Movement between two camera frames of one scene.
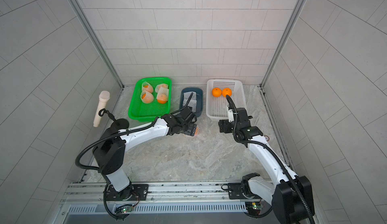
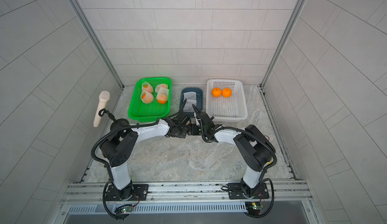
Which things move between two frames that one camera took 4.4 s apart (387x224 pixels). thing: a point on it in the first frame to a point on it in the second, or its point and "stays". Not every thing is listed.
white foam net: x=187 y=95 stays
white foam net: x=192 y=102 stays
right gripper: x=227 y=122 to x=194 y=132
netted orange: x=227 y=91 stays
